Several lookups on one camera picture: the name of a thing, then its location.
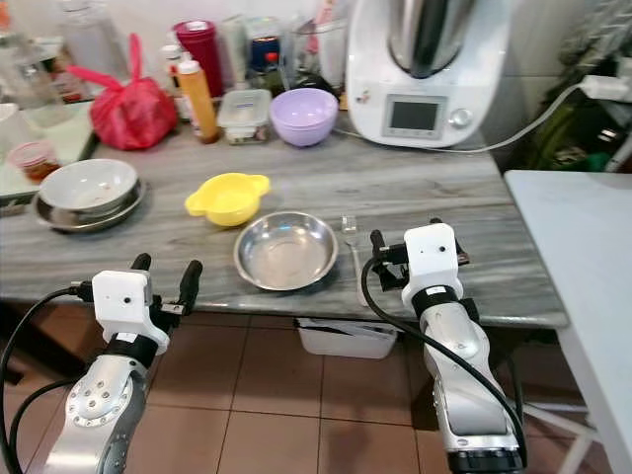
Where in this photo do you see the silver metal fork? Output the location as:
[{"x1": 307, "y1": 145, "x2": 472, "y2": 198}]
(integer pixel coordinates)
[{"x1": 341, "y1": 214, "x2": 370, "y2": 308}]

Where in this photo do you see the steel plate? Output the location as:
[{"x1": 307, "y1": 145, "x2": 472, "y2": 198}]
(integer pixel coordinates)
[{"x1": 31, "y1": 182, "x2": 146, "y2": 235}]

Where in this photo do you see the shallow steel bowl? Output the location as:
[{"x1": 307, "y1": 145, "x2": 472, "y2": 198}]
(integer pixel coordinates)
[{"x1": 233, "y1": 210, "x2": 341, "y2": 293}]

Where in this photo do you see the white plastic box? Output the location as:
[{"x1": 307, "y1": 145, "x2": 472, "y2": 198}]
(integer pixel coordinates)
[{"x1": 295, "y1": 317, "x2": 399, "y2": 359}]

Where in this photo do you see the white kitchen food processor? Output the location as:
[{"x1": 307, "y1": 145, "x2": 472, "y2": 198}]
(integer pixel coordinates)
[{"x1": 345, "y1": 0, "x2": 515, "y2": 150}]

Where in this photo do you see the pale green tray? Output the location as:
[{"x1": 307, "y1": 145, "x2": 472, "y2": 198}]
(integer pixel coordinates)
[{"x1": 0, "y1": 103, "x2": 95, "y2": 206}]

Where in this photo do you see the purple plastic bowl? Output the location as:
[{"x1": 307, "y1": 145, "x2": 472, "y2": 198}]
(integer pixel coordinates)
[{"x1": 268, "y1": 87, "x2": 341, "y2": 149}]

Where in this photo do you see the white side table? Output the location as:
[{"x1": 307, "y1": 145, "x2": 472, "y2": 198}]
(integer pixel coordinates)
[{"x1": 503, "y1": 169, "x2": 632, "y2": 450}]

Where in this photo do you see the red plastic bag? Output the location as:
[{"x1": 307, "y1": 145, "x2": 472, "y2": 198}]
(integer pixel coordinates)
[{"x1": 66, "y1": 34, "x2": 180, "y2": 153}]

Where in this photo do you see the small tub with red lid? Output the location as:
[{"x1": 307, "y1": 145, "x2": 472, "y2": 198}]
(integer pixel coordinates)
[{"x1": 7, "y1": 139, "x2": 59, "y2": 185}]

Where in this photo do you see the orange sauce bottle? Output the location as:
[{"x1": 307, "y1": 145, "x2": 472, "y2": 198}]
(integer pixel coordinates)
[{"x1": 176, "y1": 59, "x2": 221, "y2": 145}]

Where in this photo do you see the clear plastic food container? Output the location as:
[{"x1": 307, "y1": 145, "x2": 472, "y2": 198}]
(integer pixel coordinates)
[{"x1": 216, "y1": 89, "x2": 273, "y2": 147}]

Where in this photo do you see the dark jar with blue label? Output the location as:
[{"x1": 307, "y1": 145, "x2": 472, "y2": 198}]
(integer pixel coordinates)
[{"x1": 245, "y1": 33, "x2": 287, "y2": 94}]

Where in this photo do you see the dark red canister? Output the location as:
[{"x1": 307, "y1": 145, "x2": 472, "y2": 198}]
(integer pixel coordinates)
[{"x1": 172, "y1": 19, "x2": 221, "y2": 96}]

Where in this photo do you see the clear glass bottle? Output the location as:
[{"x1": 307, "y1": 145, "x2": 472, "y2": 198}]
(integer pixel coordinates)
[{"x1": 56, "y1": 0, "x2": 126, "y2": 86}]

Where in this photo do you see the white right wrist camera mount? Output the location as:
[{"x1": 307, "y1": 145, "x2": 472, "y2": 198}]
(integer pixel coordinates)
[{"x1": 401, "y1": 223, "x2": 462, "y2": 307}]

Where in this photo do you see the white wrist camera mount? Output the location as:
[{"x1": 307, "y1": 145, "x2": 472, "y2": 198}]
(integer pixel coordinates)
[
  {"x1": 91, "y1": 269, "x2": 169, "y2": 355},
  {"x1": 401, "y1": 223, "x2": 462, "y2": 307}
]

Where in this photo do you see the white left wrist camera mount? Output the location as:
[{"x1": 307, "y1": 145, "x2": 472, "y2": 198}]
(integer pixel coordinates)
[{"x1": 91, "y1": 269, "x2": 169, "y2": 355}]

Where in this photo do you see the yellow plastic bowl with handles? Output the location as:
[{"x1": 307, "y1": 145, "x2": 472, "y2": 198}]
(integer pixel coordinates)
[{"x1": 184, "y1": 173, "x2": 273, "y2": 229}]

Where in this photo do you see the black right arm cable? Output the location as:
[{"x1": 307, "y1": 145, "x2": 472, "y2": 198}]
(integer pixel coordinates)
[{"x1": 359, "y1": 259, "x2": 531, "y2": 467}]

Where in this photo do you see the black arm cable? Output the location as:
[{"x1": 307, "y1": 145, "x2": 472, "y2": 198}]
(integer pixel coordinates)
[
  {"x1": 359, "y1": 259, "x2": 531, "y2": 467},
  {"x1": 0, "y1": 284, "x2": 96, "y2": 474}
]

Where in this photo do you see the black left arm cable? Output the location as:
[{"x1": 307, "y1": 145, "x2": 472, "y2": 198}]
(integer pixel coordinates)
[{"x1": 0, "y1": 284, "x2": 96, "y2": 474}]

